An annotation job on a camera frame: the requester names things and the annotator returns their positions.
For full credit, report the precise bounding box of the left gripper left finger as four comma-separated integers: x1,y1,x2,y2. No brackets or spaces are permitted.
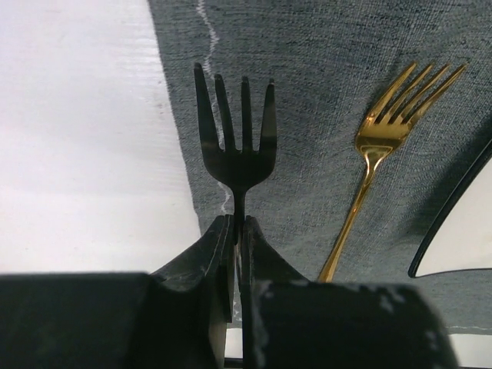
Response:
1,215,234,368

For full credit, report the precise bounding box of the black metal fork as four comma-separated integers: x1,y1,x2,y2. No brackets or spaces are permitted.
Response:
194,63,278,244

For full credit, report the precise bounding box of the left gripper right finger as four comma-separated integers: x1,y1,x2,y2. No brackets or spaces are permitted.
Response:
240,217,458,368

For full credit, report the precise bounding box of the copper coloured small object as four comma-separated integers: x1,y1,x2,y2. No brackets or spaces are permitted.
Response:
317,61,467,283

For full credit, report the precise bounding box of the grey cloth placemat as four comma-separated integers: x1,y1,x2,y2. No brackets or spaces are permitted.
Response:
148,0,492,331

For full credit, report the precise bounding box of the white rectangular plate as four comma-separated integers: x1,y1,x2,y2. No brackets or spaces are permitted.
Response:
408,143,491,278

